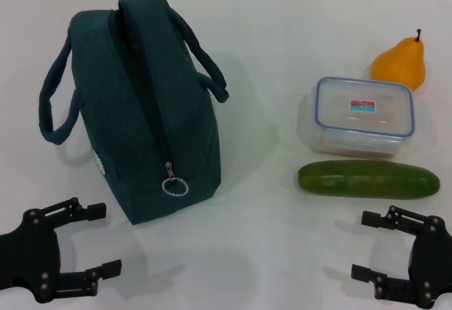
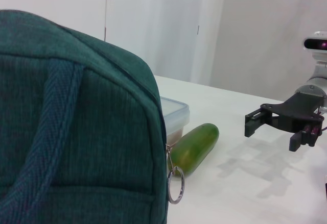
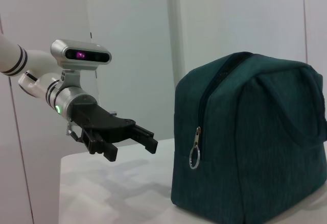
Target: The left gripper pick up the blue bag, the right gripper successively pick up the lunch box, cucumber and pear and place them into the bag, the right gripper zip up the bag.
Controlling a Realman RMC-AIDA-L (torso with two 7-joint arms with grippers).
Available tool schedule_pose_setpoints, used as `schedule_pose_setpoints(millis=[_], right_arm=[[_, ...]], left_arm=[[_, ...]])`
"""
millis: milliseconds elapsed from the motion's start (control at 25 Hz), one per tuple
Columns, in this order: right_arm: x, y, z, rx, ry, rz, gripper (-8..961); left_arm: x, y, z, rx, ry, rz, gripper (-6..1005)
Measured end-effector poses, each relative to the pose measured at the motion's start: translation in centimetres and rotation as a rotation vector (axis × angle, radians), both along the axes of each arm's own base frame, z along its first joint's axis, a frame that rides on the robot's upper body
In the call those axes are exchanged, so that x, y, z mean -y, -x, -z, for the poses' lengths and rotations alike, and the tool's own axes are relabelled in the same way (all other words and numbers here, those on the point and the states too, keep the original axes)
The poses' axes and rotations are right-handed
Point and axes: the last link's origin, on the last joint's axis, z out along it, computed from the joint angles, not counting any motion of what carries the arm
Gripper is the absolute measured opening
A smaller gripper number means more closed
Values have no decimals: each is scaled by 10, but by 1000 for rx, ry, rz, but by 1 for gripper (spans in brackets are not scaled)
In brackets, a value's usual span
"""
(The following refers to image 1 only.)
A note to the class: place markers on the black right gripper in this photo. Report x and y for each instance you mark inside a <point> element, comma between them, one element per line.
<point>434,260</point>

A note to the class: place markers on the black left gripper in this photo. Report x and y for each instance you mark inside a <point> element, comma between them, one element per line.
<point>28,250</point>

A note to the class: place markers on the green cucumber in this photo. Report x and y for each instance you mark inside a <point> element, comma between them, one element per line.
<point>367,180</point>

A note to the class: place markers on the dark teal insulated lunch bag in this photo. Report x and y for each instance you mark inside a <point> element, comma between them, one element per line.
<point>141,112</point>

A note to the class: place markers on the yellow orange pear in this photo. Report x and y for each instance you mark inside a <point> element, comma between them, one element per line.
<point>399,64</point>

